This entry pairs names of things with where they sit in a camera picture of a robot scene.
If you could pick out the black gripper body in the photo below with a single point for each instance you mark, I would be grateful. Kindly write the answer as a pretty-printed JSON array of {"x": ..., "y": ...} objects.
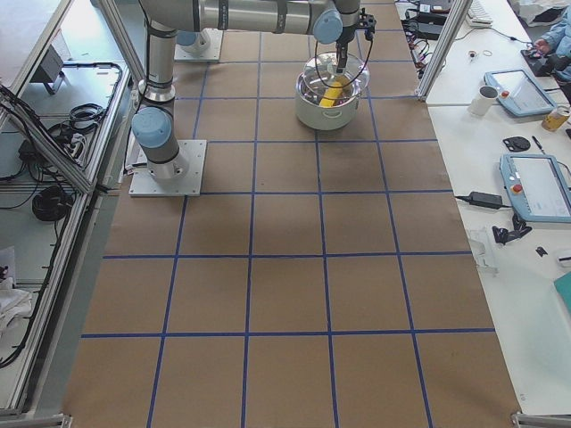
[{"x": 344, "y": 37}]

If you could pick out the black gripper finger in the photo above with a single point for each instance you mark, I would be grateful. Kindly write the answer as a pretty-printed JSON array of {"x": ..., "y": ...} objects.
[{"x": 341, "y": 57}]

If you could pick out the glass pot lid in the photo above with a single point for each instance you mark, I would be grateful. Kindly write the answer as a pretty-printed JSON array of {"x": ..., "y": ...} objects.
[{"x": 322, "y": 78}]

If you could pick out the yellow corn cob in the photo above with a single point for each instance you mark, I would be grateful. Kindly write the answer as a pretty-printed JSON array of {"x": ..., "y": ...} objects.
[{"x": 333, "y": 93}]

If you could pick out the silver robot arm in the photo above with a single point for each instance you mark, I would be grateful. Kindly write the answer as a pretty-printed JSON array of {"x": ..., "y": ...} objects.
[
  {"x": 194, "y": 42},
  {"x": 262, "y": 146}
]

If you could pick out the pale green cooking pot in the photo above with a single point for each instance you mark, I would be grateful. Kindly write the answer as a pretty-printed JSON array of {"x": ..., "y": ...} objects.
[{"x": 310, "y": 113}]

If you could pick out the person hand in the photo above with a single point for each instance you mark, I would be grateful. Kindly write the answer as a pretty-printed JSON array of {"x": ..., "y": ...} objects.
[{"x": 542, "y": 46}]

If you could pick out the red black power strip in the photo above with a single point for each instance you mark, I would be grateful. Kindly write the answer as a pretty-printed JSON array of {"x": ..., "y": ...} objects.
[{"x": 417, "y": 42}]

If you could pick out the white mug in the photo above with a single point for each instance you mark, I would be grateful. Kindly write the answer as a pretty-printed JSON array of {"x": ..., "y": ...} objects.
[{"x": 483, "y": 100}]

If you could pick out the far blue teach pendant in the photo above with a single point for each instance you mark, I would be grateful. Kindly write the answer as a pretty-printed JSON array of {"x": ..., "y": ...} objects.
[{"x": 525, "y": 96}]

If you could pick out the blue teach pendant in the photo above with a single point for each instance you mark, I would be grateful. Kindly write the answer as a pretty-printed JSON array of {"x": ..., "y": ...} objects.
[
  {"x": 536, "y": 187},
  {"x": 525, "y": 96}
]

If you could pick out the yellow drink can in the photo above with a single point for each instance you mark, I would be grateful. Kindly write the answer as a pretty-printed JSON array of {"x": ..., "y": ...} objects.
[{"x": 556, "y": 118}]

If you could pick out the black power adapter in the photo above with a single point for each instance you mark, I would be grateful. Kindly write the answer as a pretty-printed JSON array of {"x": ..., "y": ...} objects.
[{"x": 487, "y": 200}]

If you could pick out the near blue teach pendant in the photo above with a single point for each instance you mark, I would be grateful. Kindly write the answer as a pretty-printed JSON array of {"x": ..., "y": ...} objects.
[{"x": 536, "y": 187}]

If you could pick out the white crumpled cloth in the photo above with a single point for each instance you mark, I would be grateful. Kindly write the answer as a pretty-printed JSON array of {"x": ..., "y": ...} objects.
[{"x": 15, "y": 302}]

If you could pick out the aluminium frame post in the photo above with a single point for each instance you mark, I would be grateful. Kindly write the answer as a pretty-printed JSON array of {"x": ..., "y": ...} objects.
[{"x": 450, "y": 30}]

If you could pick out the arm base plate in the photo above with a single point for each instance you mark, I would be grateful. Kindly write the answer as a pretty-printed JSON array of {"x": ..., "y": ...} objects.
[
  {"x": 179, "y": 177},
  {"x": 212, "y": 54}
]

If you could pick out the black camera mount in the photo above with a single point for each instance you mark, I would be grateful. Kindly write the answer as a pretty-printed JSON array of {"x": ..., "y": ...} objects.
[{"x": 519, "y": 229}]

